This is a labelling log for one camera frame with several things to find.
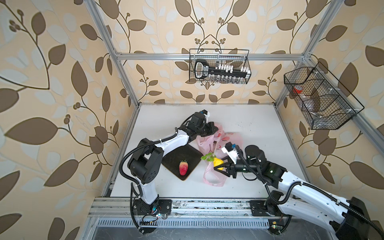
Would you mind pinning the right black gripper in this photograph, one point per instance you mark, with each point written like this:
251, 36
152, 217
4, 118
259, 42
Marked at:
230, 169

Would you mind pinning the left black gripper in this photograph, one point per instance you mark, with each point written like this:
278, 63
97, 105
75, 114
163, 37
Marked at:
211, 129

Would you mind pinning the pink plastic bag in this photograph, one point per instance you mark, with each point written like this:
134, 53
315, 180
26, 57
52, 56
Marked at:
214, 144

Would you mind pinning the red fake strawberry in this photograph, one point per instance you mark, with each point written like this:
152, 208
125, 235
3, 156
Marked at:
183, 168

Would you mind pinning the small yellow fake lemon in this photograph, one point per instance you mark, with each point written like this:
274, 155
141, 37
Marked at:
211, 160

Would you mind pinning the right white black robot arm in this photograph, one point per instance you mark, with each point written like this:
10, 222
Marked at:
345, 219

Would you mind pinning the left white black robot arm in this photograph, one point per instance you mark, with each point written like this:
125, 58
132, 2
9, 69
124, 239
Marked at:
142, 164

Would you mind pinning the dark square plate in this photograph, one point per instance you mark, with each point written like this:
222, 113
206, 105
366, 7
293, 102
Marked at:
185, 153

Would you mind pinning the black tool set in basket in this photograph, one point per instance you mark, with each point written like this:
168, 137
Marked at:
220, 72

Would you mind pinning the red capped item in basket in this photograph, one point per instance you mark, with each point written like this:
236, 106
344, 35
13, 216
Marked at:
297, 89

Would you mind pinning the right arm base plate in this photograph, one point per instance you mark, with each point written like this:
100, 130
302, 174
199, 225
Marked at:
264, 208

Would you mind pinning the back black wire basket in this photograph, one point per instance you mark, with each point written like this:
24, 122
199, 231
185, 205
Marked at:
235, 57

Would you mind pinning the black wire basket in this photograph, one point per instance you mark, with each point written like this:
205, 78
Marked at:
326, 102
235, 57

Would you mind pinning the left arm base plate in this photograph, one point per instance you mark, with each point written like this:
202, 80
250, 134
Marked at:
159, 206

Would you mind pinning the right black wire basket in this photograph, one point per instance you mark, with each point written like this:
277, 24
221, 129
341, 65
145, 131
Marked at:
326, 102

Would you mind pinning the aluminium front rail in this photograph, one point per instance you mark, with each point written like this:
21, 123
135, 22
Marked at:
205, 208

